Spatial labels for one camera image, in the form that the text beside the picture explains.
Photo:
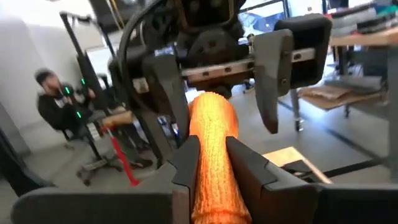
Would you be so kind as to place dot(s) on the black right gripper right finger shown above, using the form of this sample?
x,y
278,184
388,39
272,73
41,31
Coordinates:
x,y
295,202

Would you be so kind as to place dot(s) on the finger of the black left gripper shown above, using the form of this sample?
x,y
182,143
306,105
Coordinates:
x,y
273,77
168,93

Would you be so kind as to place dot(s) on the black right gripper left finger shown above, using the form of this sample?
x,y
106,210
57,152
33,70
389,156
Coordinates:
x,y
109,205

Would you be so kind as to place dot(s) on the orange elastic bandage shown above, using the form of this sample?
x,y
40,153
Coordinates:
x,y
214,155

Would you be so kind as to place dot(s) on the black background robot arm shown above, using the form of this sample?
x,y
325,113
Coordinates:
x,y
84,90

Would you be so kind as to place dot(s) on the grey office chair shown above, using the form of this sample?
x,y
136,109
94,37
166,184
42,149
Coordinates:
x,y
93,165

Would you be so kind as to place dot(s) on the red bar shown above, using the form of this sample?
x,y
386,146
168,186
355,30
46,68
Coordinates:
x,y
124,161

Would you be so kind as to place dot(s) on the wooden background workbench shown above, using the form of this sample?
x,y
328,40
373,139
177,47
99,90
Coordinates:
x,y
118,118

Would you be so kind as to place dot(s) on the cardboard box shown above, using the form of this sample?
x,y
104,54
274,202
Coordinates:
x,y
342,96

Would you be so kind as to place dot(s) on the stack of grey pads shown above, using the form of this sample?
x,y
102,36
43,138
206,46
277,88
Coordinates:
x,y
351,18

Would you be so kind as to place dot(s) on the wooden background table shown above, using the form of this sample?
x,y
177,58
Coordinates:
x,y
367,39

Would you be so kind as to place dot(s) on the person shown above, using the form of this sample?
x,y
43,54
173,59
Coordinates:
x,y
56,105

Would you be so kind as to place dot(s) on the black table frame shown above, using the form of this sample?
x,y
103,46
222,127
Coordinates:
x,y
304,171

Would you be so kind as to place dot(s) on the black background gantry frame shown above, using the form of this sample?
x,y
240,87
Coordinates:
x,y
81,62

